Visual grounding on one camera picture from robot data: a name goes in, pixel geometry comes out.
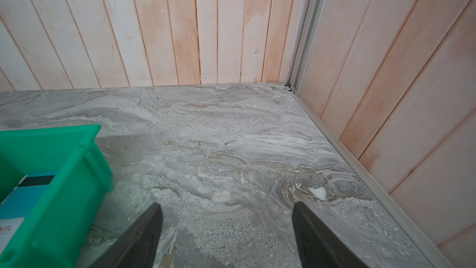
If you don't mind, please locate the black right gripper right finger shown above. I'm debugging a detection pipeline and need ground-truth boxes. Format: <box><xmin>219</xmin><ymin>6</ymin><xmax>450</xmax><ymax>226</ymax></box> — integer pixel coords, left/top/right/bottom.
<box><xmin>292</xmin><ymin>202</ymin><xmax>368</xmax><ymax>268</ymax></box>

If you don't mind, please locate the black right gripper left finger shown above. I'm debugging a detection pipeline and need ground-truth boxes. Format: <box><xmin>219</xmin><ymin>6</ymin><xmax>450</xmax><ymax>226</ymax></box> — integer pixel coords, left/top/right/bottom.
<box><xmin>90</xmin><ymin>203</ymin><xmax>163</xmax><ymax>268</ymax></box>

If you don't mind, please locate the teal card in green bin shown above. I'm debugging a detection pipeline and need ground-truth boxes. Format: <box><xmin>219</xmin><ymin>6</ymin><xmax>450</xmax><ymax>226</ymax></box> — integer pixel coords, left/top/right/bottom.
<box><xmin>1</xmin><ymin>172</ymin><xmax>57</xmax><ymax>253</ymax></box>

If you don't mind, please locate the green plastic bin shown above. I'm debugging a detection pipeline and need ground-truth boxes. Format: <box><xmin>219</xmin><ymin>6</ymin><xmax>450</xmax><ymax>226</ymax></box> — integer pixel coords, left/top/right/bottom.
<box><xmin>1</xmin><ymin>124</ymin><xmax>114</xmax><ymax>268</ymax></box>

